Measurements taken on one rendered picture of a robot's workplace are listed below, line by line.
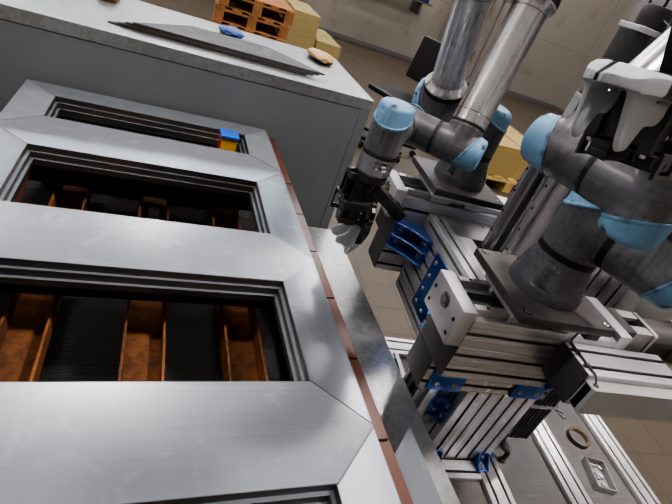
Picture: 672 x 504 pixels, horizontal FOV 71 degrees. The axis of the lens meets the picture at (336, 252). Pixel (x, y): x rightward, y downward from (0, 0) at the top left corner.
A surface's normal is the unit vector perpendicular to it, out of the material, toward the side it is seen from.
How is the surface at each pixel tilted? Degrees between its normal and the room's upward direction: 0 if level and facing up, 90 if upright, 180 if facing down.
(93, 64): 90
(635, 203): 90
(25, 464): 0
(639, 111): 82
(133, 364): 0
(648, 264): 90
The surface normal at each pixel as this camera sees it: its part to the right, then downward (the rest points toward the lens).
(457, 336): 0.15, 0.58
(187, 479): 0.31, -0.80
